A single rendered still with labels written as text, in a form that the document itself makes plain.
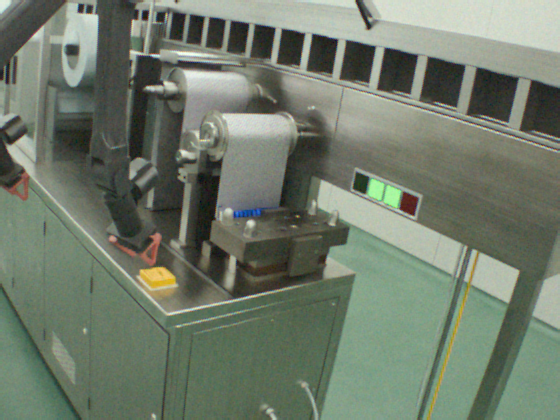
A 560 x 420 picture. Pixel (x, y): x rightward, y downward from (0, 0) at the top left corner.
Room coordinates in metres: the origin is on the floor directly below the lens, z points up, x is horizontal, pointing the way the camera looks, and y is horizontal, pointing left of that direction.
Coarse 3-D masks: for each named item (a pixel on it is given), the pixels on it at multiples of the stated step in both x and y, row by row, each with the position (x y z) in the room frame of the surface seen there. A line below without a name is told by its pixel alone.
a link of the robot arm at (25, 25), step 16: (16, 0) 0.86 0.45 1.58; (32, 0) 0.85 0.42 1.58; (48, 0) 0.88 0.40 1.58; (64, 0) 0.91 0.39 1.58; (0, 16) 0.83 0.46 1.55; (16, 16) 0.83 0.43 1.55; (32, 16) 0.85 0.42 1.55; (48, 16) 0.88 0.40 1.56; (0, 32) 0.81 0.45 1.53; (16, 32) 0.83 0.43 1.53; (32, 32) 0.86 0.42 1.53; (0, 48) 0.81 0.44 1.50; (16, 48) 0.83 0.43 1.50; (0, 64) 0.81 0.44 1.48
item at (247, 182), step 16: (224, 160) 1.57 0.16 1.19; (240, 160) 1.61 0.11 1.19; (256, 160) 1.64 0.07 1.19; (272, 160) 1.69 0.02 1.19; (224, 176) 1.57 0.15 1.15; (240, 176) 1.61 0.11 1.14; (256, 176) 1.65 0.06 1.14; (272, 176) 1.69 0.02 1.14; (224, 192) 1.58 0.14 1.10; (240, 192) 1.62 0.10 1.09; (256, 192) 1.66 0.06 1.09; (272, 192) 1.70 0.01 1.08; (224, 208) 1.58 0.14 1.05; (240, 208) 1.62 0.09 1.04; (256, 208) 1.66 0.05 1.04
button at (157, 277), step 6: (144, 270) 1.34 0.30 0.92; (150, 270) 1.35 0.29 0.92; (156, 270) 1.35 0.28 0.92; (162, 270) 1.36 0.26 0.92; (144, 276) 1.32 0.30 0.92; (150, 276) 1.31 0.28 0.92; (156, 276) 1.32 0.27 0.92; (162, 276) 1.33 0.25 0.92; (168, 276) 1.33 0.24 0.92; (150, 282) 1.30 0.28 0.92; (156, 282) 1.30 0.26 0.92; (162, 282) 1.31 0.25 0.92; (168, 282) 1.32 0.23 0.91; (174, 282) 1.33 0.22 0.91
